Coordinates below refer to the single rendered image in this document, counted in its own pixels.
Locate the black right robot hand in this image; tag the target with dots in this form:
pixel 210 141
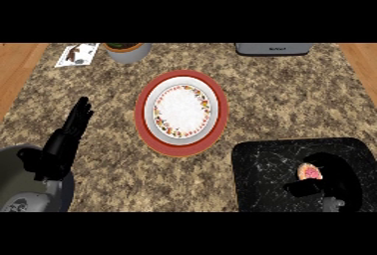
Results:
pixel 340 181

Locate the grey plant pot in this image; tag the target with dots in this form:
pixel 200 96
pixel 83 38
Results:
pixel 126 54

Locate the white printed card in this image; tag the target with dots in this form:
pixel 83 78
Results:
pixel 77 54

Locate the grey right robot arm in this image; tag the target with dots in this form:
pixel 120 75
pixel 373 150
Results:
pixel 331 204

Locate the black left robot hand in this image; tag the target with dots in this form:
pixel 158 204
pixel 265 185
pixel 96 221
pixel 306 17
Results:
pixel 61 146

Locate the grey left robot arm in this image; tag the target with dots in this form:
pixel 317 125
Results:
pixel 24 186

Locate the black rectangular tray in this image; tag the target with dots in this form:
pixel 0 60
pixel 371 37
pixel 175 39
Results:
pixel 265 176

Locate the white floral rimmed plate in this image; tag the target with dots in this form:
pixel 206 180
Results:
pixel 182 111

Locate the grey appliance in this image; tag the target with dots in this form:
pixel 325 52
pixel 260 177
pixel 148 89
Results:
pixel 272 49

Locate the red round placemat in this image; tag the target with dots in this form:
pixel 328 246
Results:
pixel 222 109

